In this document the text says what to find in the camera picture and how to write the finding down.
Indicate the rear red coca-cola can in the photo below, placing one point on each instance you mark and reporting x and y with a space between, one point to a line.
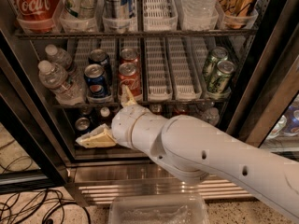
129 55

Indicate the front red coca-cola can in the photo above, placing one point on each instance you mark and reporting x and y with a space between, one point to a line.
129 75

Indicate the rear bottom orange can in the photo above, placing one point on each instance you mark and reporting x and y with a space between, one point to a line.
156 109

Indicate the rear clear water bottle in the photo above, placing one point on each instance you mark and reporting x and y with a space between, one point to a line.
61 57

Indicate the red coca-cola can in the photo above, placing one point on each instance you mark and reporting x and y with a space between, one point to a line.
129 55
129 75

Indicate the dark bottom shelf bottle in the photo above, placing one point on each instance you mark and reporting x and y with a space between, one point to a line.
105 116

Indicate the rear bottom red can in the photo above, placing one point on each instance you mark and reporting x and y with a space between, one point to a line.
180 109

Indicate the stainless steel fridge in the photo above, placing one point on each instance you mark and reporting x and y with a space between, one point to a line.
172 54

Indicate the rear green soda can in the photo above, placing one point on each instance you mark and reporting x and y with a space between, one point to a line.
214 56

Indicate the right glass fridge door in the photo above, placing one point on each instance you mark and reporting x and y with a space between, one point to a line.
268 80

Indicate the front green soda can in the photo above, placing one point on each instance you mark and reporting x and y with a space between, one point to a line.
221 77

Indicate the blue pepsi can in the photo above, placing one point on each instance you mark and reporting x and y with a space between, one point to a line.
95 78
99 56

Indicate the green soda can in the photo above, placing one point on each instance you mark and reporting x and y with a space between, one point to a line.
214 56
221 77

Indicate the clear plastic bin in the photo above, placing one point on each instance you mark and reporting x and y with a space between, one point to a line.
159 209

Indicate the golden tea bottle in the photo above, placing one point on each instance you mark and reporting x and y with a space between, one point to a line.
236 14

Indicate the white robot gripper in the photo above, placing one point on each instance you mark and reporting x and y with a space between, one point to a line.
123 125

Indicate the large red coca-cola bottle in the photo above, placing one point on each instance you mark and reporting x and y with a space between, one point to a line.
37 11

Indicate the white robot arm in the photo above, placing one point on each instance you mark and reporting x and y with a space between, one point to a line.
188 147

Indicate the bottom shelf water bottle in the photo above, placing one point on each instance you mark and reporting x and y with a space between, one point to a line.
211 116

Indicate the green label soda bottle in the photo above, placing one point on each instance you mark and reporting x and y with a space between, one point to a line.
79 9

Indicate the cans behind right door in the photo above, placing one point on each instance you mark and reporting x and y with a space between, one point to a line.
288 124

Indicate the blue white label bottle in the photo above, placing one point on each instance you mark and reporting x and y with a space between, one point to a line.
119 9

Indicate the clear top shelf water bottle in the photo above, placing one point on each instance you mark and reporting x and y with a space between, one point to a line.
199 0

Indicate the left black fridge door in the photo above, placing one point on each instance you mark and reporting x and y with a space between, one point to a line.
27 159

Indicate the bottom shelf pepsi can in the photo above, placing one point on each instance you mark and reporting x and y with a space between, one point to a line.
83 126

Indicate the front clear water bottle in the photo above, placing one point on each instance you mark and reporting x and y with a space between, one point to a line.
60 83

